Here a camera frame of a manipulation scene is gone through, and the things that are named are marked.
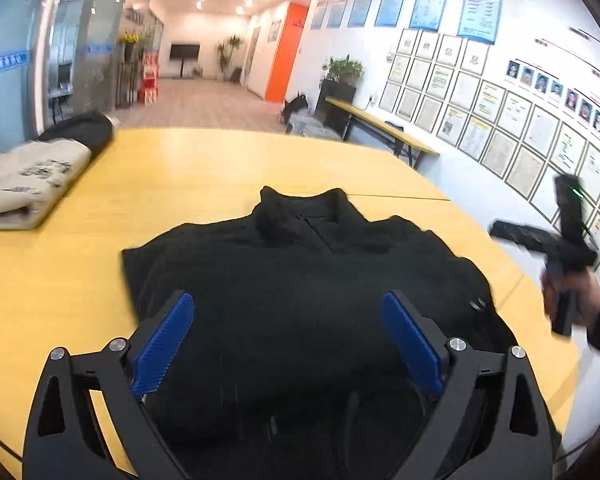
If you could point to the folded beige sweater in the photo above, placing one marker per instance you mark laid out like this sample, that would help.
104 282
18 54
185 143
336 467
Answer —
34 176

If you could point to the long yellow side table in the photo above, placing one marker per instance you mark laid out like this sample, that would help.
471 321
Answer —
399 142

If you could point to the black bag on floor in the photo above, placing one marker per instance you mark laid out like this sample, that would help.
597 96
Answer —
294 106

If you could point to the yellow flowers on stand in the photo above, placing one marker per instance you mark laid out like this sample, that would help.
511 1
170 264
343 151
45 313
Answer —
128 42

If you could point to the red white stacked boxes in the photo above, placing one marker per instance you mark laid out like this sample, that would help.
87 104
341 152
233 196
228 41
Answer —
148 90

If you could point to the person's right hand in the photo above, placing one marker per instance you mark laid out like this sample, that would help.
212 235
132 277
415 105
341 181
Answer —
587 289

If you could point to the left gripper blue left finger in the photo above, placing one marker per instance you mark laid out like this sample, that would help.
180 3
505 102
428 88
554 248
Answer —
155 343

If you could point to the black fleece jacket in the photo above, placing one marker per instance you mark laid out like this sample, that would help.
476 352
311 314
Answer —
288 371

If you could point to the tall corner plant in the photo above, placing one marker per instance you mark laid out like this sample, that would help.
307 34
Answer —
225 51

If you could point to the potted green plant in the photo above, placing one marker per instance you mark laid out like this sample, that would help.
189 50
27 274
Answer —
343 70

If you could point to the black wall television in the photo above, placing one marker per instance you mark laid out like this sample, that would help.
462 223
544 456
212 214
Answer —
184 52

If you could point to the folded black garment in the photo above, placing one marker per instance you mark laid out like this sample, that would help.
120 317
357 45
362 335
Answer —
92 129

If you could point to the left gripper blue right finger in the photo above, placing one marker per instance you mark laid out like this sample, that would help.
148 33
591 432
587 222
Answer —
420 342

